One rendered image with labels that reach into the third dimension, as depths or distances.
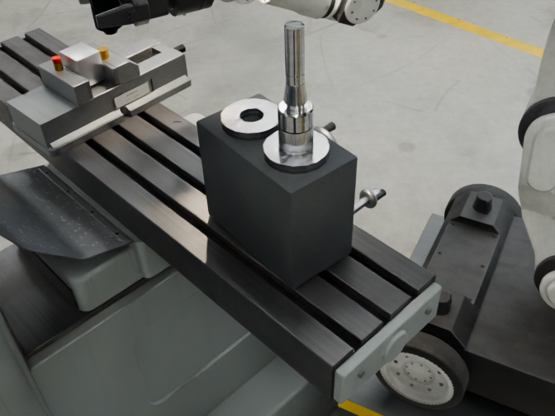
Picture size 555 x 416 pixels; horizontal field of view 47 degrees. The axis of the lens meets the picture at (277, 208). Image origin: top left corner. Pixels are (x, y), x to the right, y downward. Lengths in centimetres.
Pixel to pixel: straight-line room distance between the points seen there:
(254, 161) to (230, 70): 256
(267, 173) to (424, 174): 191
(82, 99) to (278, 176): 54
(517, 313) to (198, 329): 70
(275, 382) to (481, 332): 59
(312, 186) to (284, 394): 98
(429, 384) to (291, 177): 74
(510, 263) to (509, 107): 171
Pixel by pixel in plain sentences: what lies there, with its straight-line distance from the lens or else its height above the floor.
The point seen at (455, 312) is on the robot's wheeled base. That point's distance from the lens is 141.
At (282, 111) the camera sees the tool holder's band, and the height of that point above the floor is 122.
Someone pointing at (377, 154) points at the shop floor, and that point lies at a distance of 281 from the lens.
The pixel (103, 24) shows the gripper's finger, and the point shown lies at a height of 123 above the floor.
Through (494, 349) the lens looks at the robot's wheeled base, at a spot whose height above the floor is 57.
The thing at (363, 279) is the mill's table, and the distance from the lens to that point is 97.
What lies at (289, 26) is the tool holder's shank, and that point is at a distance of 78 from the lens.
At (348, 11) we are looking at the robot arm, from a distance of 129.
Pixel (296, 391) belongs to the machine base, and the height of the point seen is 20.
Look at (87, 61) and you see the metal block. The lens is 130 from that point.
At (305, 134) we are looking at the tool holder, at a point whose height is 119.
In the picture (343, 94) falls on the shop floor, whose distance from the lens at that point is 320.
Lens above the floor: 168
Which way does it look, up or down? 42 degrees down
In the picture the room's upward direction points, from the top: 2 degrees counter-clockwise
